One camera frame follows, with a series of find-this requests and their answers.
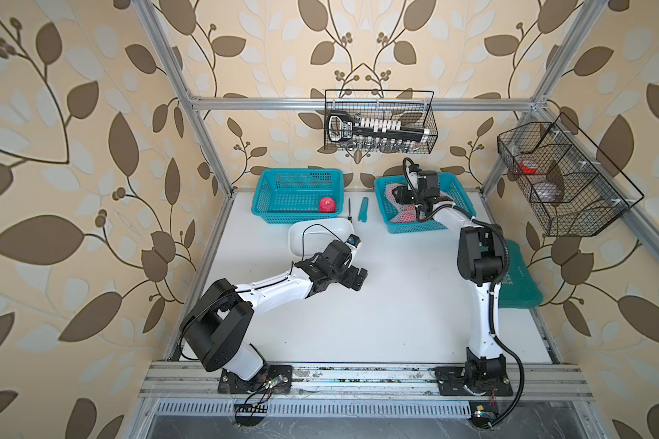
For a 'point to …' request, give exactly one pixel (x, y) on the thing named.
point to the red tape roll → (529, 166)
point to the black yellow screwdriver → (350, 218)
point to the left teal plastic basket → (283, 196)
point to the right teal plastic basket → (446, 186)
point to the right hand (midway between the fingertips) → (400, 189)
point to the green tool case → (519, 288)
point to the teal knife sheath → (363, 209)
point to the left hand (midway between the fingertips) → (352, 264)
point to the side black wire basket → (569, 187)
